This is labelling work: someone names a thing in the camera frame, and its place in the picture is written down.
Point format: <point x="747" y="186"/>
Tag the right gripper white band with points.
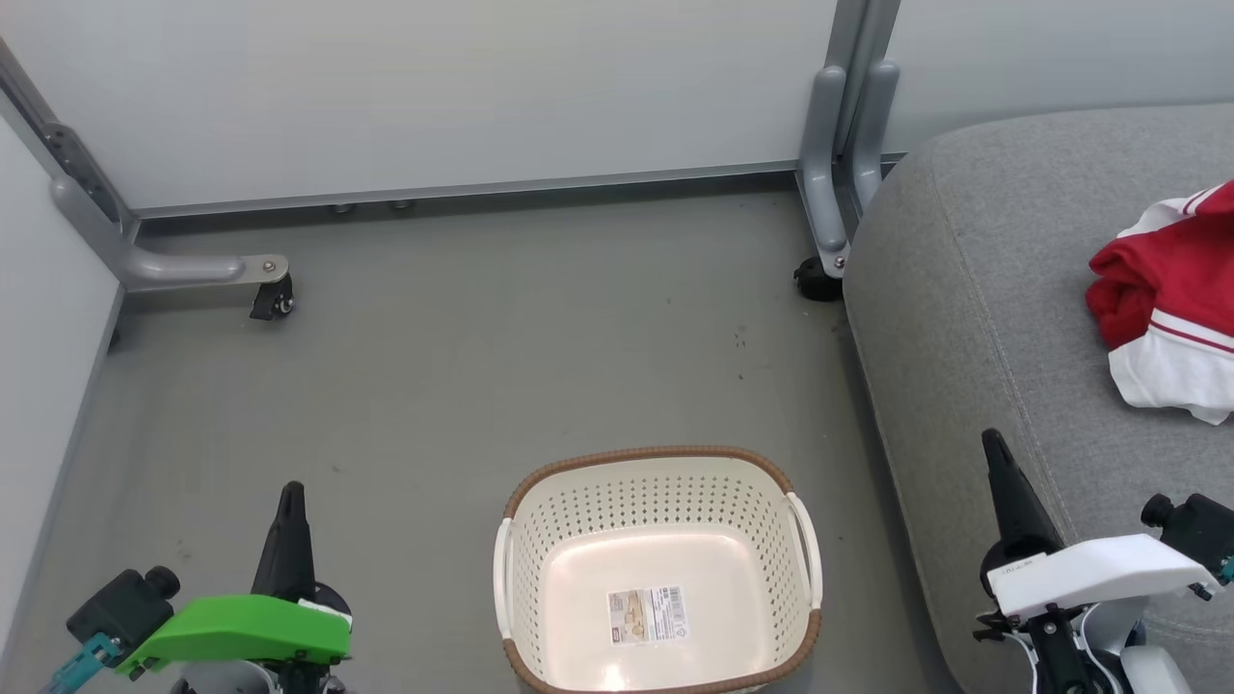
<point x="1099" y="573"/>

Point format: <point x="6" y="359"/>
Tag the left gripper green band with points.
<point x="241" y="631"/>

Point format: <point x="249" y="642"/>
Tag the red and white garment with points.
<point x="1171" y="299"/>

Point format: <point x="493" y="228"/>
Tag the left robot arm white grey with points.
<point x="241" y="680"/>

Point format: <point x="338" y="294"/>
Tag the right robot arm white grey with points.
<point x="1089" y="651"/>

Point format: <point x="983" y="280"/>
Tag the cream perforated laundry basket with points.
<point x="656" y="540"/>

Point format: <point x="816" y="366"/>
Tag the paper label in basket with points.
<point x="648" y="615"/>

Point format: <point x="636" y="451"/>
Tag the grey fabric sofa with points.
<point x="983" y="318"/>

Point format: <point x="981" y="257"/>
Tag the black caster with metal fork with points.
<point x="272" y="301"/>

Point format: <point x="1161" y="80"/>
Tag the round black caster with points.
<point x="818" y="281"/>

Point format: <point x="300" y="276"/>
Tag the long grey partition leg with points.
<point x="154" y="265"/>

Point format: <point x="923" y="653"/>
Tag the double grey partition leg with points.
<point x="839" y="145"/>

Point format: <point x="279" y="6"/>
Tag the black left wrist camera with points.
<point x="120" y="607"/>

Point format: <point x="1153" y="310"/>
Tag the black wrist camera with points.
<point x="120" y="607"/>
<point x="1195" y="530"/>

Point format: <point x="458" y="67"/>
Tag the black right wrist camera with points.
<point x="1195" y="530"/>

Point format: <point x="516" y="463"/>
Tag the grey partition bottom rail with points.
<point x="482" y="186"/>

